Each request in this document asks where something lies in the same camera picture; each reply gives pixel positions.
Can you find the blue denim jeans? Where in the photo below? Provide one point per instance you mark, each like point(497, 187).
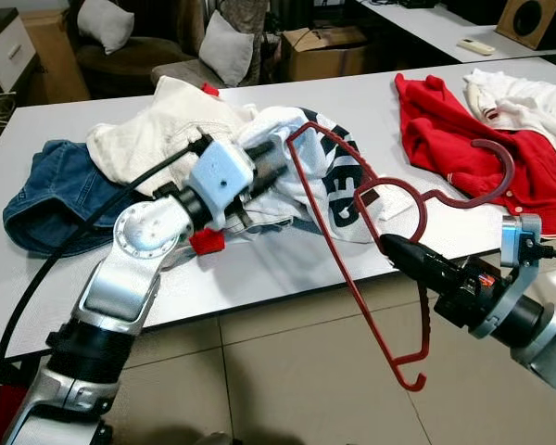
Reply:
point(56, 190)

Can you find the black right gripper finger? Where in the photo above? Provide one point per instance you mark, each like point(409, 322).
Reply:
point(417, 269)
point(412, 252)

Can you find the grey patterned armchair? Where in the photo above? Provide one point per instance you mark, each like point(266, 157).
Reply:
point(181, 72)

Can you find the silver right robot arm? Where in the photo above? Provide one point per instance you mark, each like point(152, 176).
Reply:
point(547, 343)

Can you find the open brown cardboard box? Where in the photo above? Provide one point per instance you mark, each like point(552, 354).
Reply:
point(324, 56)

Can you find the red garment white trim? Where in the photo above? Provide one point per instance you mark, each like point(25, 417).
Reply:
point(445, 139)

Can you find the grey square pillow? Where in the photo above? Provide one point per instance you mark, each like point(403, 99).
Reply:
point(107, 23)
point(227, 48)

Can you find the dark brown armchair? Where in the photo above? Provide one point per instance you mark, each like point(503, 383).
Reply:
point(139, 60)

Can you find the white shirt dark lettering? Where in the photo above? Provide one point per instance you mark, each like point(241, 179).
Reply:
point(271, 122)

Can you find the cream white crumpled garment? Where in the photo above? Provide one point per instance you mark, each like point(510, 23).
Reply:
point(519, 102)

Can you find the white remote control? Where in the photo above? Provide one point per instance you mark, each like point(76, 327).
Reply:
point(477, 47)

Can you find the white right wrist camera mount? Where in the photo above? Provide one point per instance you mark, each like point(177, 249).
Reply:
point(519, 241)

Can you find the white drawer cabinet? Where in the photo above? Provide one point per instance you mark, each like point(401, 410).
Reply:
point(7, 51)

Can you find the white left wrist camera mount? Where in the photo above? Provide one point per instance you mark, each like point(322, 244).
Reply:
point(218, 176)

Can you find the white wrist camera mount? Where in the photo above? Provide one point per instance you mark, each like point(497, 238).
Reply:
point(519, 241)
point(218, 176)

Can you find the cream jacket red cuffs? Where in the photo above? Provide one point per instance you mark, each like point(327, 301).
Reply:
point(157, 130)

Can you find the wooden loudspeaker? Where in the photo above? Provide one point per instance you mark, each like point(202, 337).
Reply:
point(528, 23)

